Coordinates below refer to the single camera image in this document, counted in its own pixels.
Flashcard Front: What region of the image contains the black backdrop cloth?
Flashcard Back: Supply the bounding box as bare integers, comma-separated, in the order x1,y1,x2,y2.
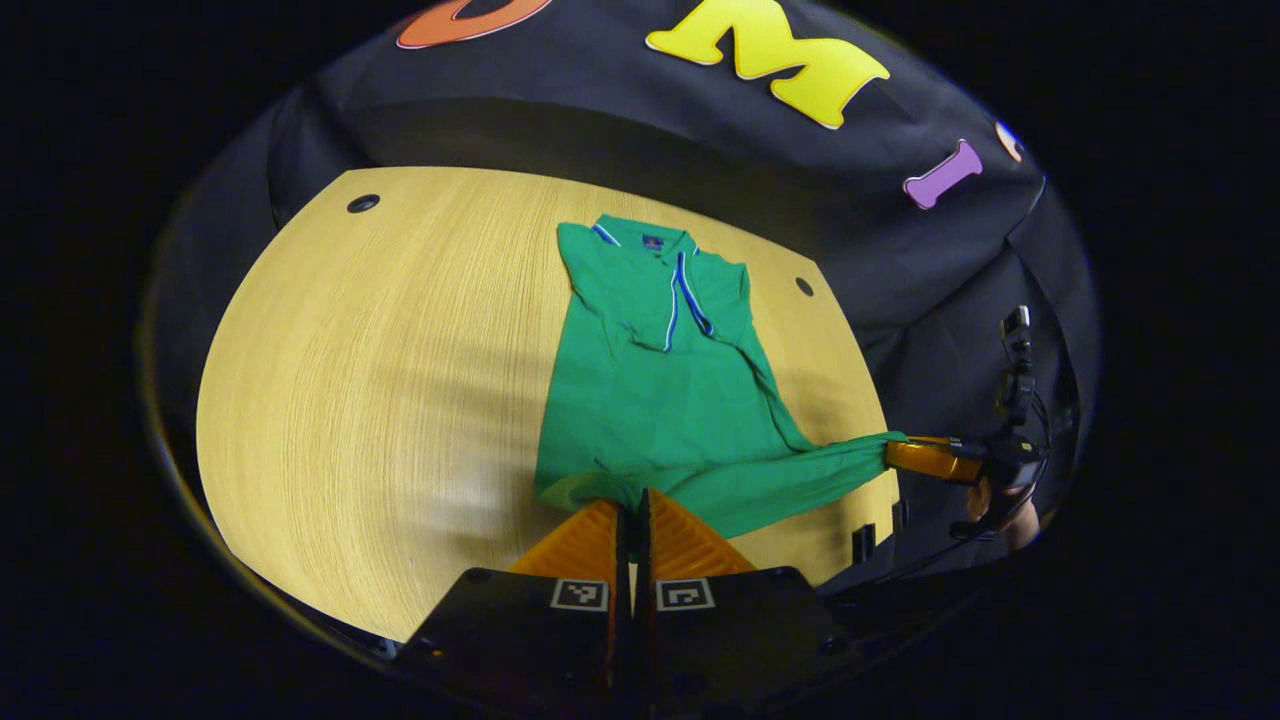
150,0,1101,601

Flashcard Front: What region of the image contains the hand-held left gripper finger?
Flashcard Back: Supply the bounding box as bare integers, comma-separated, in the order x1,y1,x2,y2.
635,488,861,716
395,498,633,716

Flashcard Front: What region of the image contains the green T-shirt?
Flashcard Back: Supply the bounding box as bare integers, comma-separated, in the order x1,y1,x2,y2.
533,215,909,541

